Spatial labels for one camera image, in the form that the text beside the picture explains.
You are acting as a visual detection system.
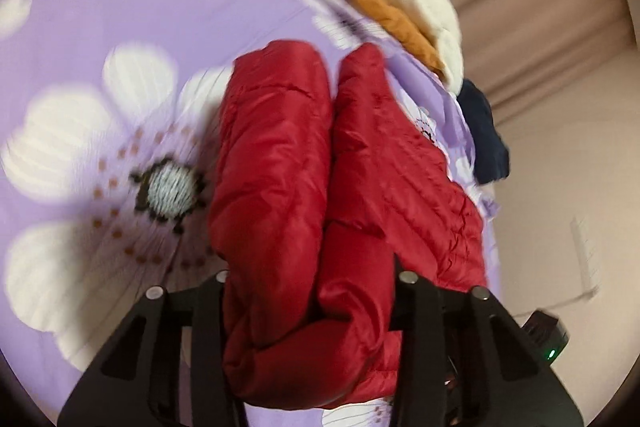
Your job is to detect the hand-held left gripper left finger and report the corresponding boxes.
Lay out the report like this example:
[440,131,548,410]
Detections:
[57,271,248,427]

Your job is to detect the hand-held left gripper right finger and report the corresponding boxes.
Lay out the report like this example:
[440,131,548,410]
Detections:
[389,254,585,427]

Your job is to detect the red puffer jacket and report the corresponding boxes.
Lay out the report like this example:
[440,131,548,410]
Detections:
[207,39,488,410]

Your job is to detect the navy fleece garment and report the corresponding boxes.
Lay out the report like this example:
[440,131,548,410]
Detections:
[456,78,511,185]

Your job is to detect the orange garment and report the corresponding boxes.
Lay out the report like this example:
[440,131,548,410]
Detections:
[341,0,447,78]

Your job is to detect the beige curtain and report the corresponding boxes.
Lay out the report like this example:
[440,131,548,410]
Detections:
[385,0,640,128]

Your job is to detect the purple floral bedsheet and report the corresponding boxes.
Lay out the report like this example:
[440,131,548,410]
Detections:
[0,0,501,427]

